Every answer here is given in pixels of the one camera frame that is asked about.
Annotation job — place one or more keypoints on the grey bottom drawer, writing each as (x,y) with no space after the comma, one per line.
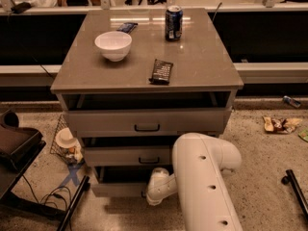
(126,181)

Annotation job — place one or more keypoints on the grey drawer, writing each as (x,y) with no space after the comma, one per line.
(126,181)
(148,114)
(128,151)

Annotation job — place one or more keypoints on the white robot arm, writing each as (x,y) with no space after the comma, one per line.
(198,161)

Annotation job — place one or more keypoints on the grey top drawer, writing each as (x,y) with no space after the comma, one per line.
(148,114)

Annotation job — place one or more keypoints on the grey drawer cabinet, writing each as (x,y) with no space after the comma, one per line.
(200,60)

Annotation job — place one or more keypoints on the grey middle drawer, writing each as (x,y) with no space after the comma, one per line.
(128,151)

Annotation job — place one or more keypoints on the dark chocolate bar wrapper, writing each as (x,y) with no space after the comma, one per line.
(161,72)

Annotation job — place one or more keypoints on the white ceramic bowl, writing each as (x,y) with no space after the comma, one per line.
(114,45)

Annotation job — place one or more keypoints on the blue snack bar wrapper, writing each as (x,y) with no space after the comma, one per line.
(127,27)

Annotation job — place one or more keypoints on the blue soda can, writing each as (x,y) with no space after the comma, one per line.
(173,23)

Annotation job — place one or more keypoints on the white cup in basket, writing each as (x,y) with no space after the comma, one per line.
(65,139)

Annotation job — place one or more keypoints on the black stand leg left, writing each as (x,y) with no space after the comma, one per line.
(84,186)

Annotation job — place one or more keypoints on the black stand leg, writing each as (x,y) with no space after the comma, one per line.
(289,178)
(84,186)

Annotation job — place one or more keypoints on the crumpled snack bag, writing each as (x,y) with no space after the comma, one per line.
(280,125)

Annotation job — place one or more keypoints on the black office chair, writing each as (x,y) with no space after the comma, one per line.
(19,146)

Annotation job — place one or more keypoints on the blue can on floor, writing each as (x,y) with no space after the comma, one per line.
(289,100)

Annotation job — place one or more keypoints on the green packet on floor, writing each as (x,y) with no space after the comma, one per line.
(304,134)

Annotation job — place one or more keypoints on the black stand leg right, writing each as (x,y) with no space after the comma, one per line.
(289,178)

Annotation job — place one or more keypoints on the black device on ledge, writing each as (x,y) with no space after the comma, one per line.
(21,8)

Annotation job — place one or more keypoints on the wire mesh waste basket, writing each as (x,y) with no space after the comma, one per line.
(71,155)

